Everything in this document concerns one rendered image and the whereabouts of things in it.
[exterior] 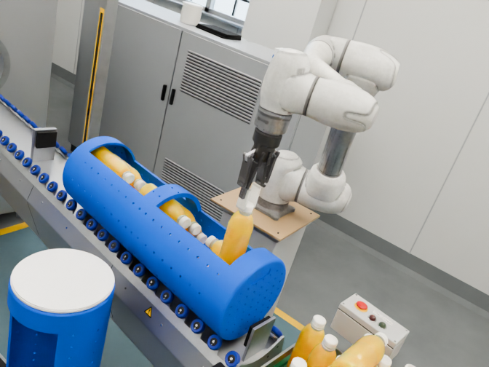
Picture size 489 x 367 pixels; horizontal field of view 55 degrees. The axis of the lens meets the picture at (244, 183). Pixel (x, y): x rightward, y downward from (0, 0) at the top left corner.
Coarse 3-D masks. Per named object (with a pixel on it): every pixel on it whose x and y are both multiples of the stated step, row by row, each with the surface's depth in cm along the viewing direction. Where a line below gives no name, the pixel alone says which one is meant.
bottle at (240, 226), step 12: (240, 216) 131; (252, 216) 133; (228, 228) 133; (240, 228) 131; (252, 228) 133; (228, 240) 134; (240, 240) 133; (228, 252) 135; (240, 252) 135; (228, 264) 136
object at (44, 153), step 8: (40, 128) 206; (48, 128) 208; (32, 136) 206; (40, 136) 204; (48, 136) 207; (56, 136) 210; (32, 144) 207; (40, 144) 206; (48, 144) 209; (32, 152) 208; (40, 152) 210; (48, 152) 213; (40, 160) 212
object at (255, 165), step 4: (264, 156) 124; (260, 160) 124; (252, 164) 125; (256, 164) 124; (260, 164) 124; (252, 168) 125; (256, 168) 125; (252, 172) 125; (252, 176) 125; (248, 180) 126; (252, 180) 126; (248, 184) 126; (248, 188) 126
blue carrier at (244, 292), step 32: (96, 160) 166; (128, 160) 192; (96, 192) 161; (128, 192) 154; (160, 192) 152; (128, 224) 150; (160, 224) 144; (160, 256) 141; (192, 256) 135; (256, 256) 133; (192, 288) 133; (224, 288) 127; (256, 288) 134; (224, 320) 129; (256, 320) 145
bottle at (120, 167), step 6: (96, 150) 175; (102, 150) 175; (108, 150) 177; (96, 156) 174; (102, 156) 173; (108, 156) 172; (114, 156) 173; (108, 162) 170; (114, 162) 169; (120, 162) 170; (114, 168) 168; (120, 168) 168; (126, 168) 169; (120, 174) 168
